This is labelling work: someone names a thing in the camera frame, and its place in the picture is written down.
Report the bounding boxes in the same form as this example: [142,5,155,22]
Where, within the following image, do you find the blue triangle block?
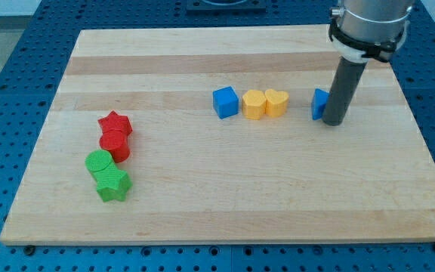
[310,88,329,120]

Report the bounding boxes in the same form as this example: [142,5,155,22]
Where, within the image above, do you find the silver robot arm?
[329,0,414,63]

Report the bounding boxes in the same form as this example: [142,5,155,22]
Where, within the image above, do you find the yellow heart block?
[264,88,289,118]

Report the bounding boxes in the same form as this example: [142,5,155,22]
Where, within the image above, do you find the blue cube block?
[212,86,239,119]

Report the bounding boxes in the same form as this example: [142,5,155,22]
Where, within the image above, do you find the wooden board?
[0,25,435,246]

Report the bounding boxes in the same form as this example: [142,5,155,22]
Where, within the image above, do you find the yellow pentagon block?
[242,89,267,120]

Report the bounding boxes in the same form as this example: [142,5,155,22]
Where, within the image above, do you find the red cylinder block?
[99,130,130,163]

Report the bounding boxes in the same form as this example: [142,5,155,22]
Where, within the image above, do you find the red star block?
[97,110,133,136]

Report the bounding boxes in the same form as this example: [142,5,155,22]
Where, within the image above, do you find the green star block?
[93,166,132,202]

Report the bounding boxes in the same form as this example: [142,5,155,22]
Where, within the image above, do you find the green cylinder block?
[85,150,113,181]

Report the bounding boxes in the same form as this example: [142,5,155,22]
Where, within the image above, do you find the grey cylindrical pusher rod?
[322,57,366,126]

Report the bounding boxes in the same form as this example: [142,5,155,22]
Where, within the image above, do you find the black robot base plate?
[184,0,267,12]

